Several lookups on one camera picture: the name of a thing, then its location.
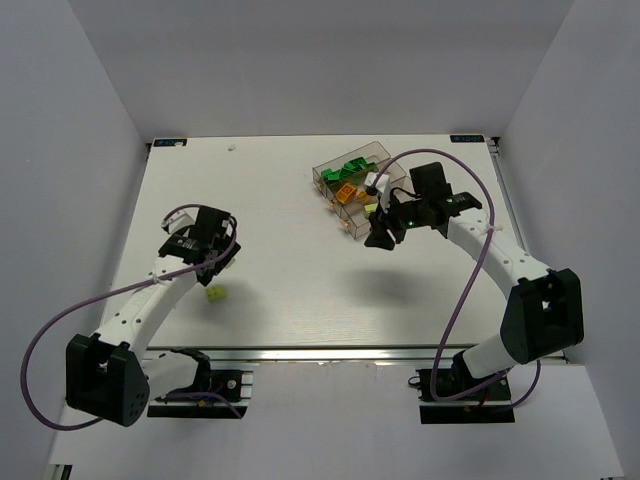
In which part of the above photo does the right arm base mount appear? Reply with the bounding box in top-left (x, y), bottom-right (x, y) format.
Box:
top-left (407, 365), bottom-right (515, 425)

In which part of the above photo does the light green 2x3 lego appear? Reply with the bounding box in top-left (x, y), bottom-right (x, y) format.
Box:
top-left (204, 285), bottom-right (227, 303)

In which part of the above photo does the green 2x4 lego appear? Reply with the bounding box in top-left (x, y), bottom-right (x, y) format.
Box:
top-left (321, 168), bottom-right (352, 186)

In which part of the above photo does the yellow round lego piece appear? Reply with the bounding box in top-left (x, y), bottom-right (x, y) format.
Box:
top-left (335, 183), bottom-right (358, 205)

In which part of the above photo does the yellow green lego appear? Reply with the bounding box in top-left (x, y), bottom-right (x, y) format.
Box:
top-left (356, 191), bottom-right (377, 205)

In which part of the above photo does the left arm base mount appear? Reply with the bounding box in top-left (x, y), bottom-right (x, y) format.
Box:
top-left (142, 349), bottom-right (254, 420)

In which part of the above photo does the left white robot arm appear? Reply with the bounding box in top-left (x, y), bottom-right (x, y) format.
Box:
top-left (65, 206), bottom-right (241, 427)

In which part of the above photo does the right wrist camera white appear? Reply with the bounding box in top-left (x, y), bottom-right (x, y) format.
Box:
top-left (364, 172), bottom-right (391, 211)

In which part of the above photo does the clear three-compartment container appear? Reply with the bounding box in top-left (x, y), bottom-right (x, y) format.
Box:
top-left (312, 141), bottom-right (391, 240)

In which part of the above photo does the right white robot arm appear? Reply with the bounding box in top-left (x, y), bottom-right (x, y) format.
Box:
top-left (365, 162), bottom-right (584, 389)

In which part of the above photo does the light green curved lego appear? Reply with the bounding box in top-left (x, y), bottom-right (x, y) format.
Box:
top-left (364, 204), bottom-right (378, 217)

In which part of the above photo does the green lego upside-down rectangular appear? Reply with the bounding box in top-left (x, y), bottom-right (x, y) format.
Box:
top-left (343, 157), bottom-right (368, 172)

